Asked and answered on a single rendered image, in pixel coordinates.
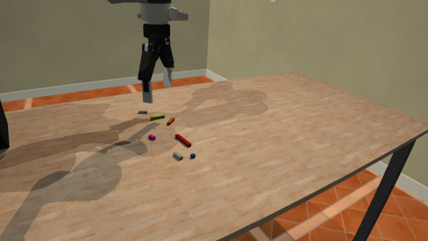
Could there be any lime green rod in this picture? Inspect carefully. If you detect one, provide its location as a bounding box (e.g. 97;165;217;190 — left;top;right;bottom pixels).
150;114;165;121

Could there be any red rod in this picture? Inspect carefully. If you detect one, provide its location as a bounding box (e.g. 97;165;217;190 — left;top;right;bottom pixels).
175;134;191;147

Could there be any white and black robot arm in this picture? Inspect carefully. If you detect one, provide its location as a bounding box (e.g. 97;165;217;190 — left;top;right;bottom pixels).
107;0;189;25

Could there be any orange rod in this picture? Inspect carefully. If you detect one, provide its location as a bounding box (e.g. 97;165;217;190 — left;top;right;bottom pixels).
167;117;175;125

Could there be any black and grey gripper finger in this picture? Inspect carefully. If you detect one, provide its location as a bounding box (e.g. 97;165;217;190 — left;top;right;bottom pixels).
160;37;174;88
138;44;163;104

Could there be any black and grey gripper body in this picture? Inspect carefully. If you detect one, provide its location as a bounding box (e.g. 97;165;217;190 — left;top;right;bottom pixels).
143;23;170;55

